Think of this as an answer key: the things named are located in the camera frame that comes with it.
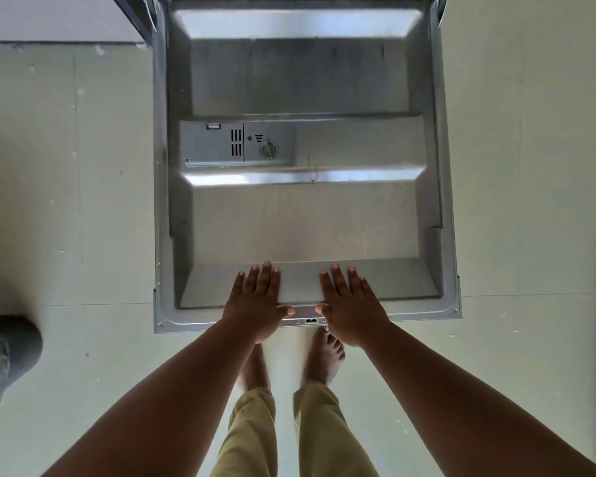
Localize person's right hand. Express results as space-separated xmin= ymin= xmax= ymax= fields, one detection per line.
xmin=315 ymin=264 xmax=393 ymax=349

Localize person's left hand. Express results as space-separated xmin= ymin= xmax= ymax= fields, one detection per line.
xmin=221 ymin=261 xmax=297 ymax=345

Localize silver dishwasher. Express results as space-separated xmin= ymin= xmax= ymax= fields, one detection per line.
xmin=111 ymin=0 xmax=462 ymax=335

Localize person's left forearm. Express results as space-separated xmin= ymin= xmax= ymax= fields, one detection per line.
xmin=42 ymin=317 xmax=260 ymax=477

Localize person's right forearm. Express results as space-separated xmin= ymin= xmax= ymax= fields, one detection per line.
xmin=360 ymin=322 xmax=596 ymax=477

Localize person's khaki trousers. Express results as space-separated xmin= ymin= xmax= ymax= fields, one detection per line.
xmin=211 ymin=382 xmax=378 ymax=477

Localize pink base cabinet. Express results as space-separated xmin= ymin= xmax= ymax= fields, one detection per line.
xmin=0 ymin=0 xmax=148 ymax=45

